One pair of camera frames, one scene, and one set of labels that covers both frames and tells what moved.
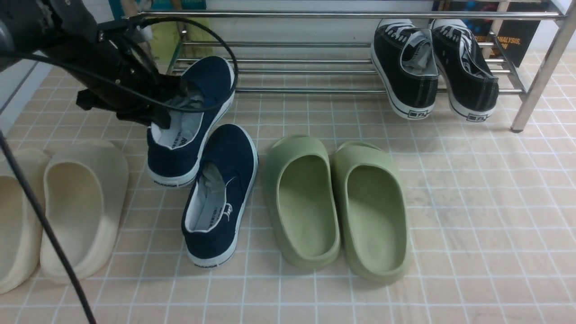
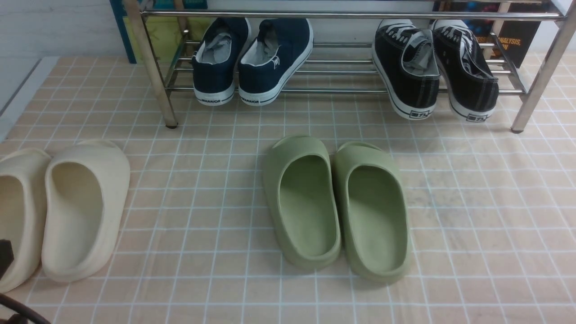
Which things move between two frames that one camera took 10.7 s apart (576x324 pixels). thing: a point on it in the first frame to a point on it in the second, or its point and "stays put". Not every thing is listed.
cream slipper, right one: [85, 199] stays put
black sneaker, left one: [405, 59] stays put
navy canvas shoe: [218, 195] to [269, 60]
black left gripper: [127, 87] to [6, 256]
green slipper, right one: [371, 211] stays put
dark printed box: [515, 35] stays put
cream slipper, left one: [21, 233] stays put
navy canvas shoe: [173, 155] to [215, 58]
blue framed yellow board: [182, 29] stays put
